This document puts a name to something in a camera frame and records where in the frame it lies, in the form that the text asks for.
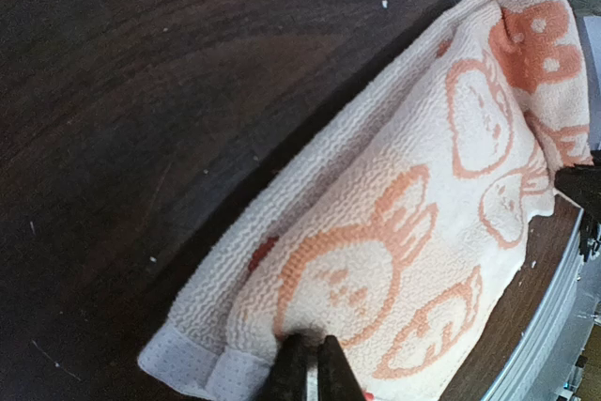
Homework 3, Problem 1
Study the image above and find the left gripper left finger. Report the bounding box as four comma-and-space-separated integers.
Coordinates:
254, 333, 316, 401

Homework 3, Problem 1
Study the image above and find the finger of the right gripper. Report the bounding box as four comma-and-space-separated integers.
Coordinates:
554, 150, 601, 223

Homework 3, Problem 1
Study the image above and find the front aluminium rail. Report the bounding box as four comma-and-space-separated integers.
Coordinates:
483, 211, 600, 400

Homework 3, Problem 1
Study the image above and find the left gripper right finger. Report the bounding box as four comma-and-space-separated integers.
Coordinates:
317, 335, 365, 401

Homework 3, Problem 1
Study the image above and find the orange bunny pattern towel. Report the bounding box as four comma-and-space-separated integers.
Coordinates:
138, 0, 592, 400

